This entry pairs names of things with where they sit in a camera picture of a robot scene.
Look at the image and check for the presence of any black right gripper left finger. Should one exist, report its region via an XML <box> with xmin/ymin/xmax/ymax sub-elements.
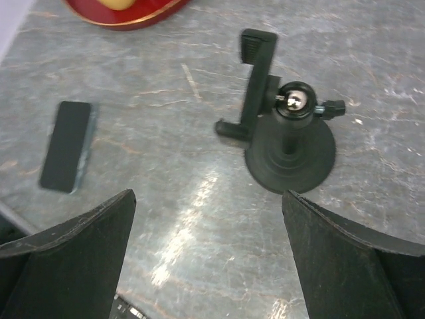
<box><xmin>1</xmin><ymin>189</ymin><xmax>135</xmax><ymax>318</ymax></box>

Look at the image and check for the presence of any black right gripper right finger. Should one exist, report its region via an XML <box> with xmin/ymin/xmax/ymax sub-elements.
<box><xmin>282</xmin><ymin>191</ymin><xmax>424</xmax><ymax>318</ymax></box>

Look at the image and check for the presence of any red round tray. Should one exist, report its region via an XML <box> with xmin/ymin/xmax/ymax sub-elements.
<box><xmin>64</xmin><ymin>0</ymin><xmax>189</xmax><ymax>31</ymax></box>

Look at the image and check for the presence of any yellow mug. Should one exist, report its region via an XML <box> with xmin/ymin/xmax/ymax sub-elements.
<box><xmin>98</xmin><ymin>0</ymin><xmax>135</xmax><ymax>11</ymax></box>

